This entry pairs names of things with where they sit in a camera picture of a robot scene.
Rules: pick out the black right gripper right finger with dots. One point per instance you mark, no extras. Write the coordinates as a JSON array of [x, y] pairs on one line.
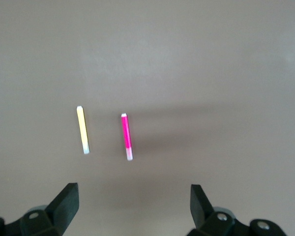
[[199, 206]]

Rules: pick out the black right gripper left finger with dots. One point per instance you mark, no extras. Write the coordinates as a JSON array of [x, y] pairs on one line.
[[64, 204]]

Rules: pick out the pink highlighter pen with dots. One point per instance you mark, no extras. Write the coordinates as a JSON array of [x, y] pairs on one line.
[[126, 132]]

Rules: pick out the yellow highlighter pen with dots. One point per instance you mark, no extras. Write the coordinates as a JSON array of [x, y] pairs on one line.
[[82, 127]]

